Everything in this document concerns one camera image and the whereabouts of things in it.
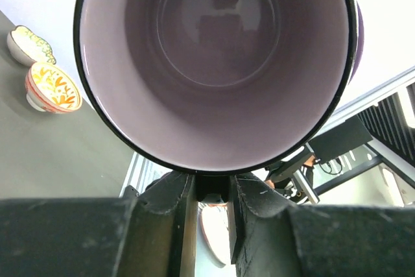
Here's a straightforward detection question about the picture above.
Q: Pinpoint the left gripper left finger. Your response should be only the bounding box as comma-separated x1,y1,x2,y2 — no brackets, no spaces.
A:
1,173,195,276

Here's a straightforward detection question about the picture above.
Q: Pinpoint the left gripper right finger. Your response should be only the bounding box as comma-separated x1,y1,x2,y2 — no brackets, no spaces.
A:
229,173,414,276

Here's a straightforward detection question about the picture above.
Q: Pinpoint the purple mug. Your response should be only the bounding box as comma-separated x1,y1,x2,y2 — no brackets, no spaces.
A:
73,0,359,176

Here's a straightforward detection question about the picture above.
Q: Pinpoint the pink mug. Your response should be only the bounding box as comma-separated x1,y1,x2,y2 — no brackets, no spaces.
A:
200,204,231,266

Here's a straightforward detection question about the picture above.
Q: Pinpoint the orange patterned small bowl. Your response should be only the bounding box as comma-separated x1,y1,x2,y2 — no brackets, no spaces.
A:
25,62,83,114

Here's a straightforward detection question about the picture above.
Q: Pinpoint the green patterned small bowl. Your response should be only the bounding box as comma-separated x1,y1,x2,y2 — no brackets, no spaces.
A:
6,25,56,67

